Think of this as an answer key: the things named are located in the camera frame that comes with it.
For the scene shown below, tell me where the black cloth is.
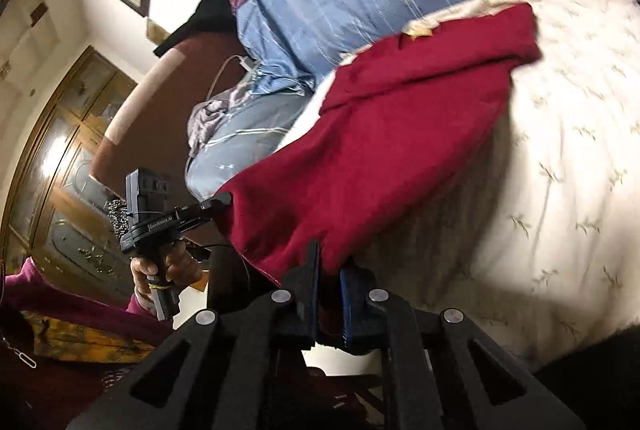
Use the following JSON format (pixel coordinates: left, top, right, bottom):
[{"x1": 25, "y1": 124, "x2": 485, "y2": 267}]
[{"x1": 152, "y1": 0, "x2": 241, "y2": 58}]

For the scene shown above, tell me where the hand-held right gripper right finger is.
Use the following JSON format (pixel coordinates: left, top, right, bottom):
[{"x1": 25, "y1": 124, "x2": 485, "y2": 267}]
[{"x1": 340, "y1": 267, "x2": 586, "y2": 430}]

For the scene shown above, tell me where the wooden wardrobe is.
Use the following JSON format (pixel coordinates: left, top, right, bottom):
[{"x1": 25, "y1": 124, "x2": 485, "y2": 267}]
[{"x1": 0, "y1": 44, "x2": 138, "y2": 305}]

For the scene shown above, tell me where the person's dark red clothing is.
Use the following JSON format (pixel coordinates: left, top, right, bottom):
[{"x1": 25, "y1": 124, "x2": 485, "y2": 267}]
[{"x1": 0, "y1": 310, "x2": 166, "y2": 430}]

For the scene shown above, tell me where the cream leaf-print bedsheet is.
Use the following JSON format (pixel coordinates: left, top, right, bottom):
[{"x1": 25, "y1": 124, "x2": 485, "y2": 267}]
[{"x1": 270, "y1": 0, "x2": 640, "y2": 376}]

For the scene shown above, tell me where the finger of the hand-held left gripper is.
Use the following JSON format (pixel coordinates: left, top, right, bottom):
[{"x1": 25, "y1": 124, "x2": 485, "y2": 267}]
[{"x1": 175, "y1": 192, "x2": 233, "y2": 231}]

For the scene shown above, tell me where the dark red fleece garment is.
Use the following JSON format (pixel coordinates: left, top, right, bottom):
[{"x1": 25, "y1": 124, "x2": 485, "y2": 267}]
[{"x1": 212, "y1": 2, "x2": 543, "y2": 346}]

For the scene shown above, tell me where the white charging cable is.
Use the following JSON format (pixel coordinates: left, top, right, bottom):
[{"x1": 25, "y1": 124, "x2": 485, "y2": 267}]
[{"x1": 207, "y1": 54, "x2": 261, "y2": 103}]

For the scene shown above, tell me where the person's left forearm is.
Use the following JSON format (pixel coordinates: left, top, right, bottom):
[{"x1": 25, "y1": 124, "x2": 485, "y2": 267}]
[{"x1": 0, "y1": 257, "x2": 173, "y2": 346}]

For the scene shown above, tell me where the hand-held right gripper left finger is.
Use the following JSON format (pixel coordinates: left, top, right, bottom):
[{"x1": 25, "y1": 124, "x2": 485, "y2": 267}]
[{"x1": 65, "y1": 240, "x2": 323, "y2": 430}]

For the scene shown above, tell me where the brown wooden headboard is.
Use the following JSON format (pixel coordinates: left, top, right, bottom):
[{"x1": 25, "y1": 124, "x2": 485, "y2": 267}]
[{"x1": 90, "y1": 30, "x2": 321, "y2": 251}]

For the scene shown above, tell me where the person's left hand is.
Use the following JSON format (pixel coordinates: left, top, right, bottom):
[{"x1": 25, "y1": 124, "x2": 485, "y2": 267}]
[{"x1": 130, "y1": 240, "x2": 206, "y2": 301}]

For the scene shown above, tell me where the silver metal clip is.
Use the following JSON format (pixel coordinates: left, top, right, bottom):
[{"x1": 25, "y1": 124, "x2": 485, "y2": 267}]
[{"x1": 0, "y1": 330, "x2": 38, "y2": 368}]

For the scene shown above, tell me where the grey-brown crumpled cloth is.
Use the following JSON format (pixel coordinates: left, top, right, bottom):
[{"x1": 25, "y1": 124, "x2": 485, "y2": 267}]
[{"x1": 187, "y1": 92, "x2": 238, "y2": 153}]

